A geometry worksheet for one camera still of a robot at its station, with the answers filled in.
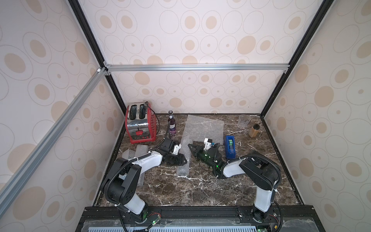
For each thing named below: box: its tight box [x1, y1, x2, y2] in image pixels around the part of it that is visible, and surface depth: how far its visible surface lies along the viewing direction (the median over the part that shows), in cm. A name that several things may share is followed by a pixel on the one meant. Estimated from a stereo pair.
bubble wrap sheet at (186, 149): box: [176, 135, 193, 177], surface depth 89 cm
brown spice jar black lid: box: [248, 124, 260, 138], surface depth 104 cm
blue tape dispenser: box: [225, 135, 237, 159], surface depth 96 cm
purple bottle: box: [168, 110, 177, 136], surface depth 102 cm
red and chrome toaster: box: [125, 101, 157, 145], surface depth 97 cm
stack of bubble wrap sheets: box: [182, 114, 225, 145], surface depth 112 cm
